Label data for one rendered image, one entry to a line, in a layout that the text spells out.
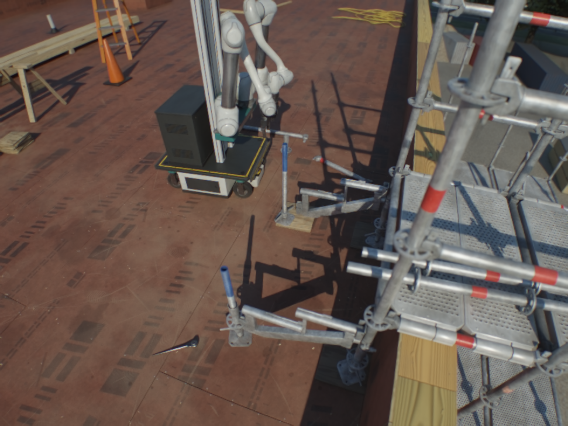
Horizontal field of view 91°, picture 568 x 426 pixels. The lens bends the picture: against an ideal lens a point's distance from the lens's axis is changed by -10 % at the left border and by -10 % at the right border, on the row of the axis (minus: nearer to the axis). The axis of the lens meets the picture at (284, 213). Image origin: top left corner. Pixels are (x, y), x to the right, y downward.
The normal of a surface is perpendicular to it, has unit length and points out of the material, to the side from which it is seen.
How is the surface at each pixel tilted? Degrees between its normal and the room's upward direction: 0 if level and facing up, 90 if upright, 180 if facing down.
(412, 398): 0
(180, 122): 90
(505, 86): 90
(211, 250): 0
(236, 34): 85
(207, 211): 0
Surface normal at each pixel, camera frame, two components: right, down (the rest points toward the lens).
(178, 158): -0.22, 0.69
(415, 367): 0.00, -0.71
